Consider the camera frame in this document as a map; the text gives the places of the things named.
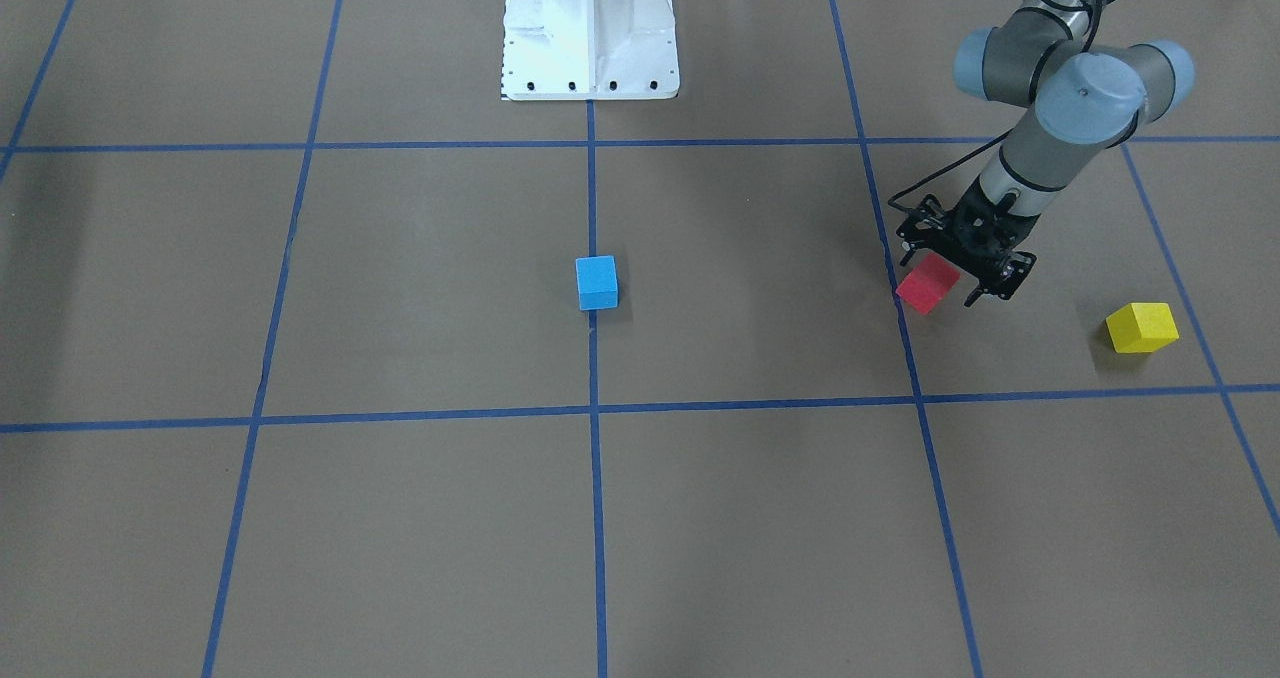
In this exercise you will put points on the brown paper table cover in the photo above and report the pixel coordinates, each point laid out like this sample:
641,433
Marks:
296,382

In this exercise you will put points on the blue cube block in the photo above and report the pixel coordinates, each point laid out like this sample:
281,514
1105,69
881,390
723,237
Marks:
597,283

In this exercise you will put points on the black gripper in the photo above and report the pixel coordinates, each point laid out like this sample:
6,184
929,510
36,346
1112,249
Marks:
975,234

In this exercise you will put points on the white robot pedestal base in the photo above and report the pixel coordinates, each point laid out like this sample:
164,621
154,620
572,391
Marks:
589,50

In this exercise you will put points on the red cube block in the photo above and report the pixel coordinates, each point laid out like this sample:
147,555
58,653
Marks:
928,283

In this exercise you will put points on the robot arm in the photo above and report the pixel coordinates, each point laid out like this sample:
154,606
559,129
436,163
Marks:
1078,98

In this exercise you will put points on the yellow cube block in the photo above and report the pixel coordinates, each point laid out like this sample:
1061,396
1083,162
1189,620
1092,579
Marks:
1141,328

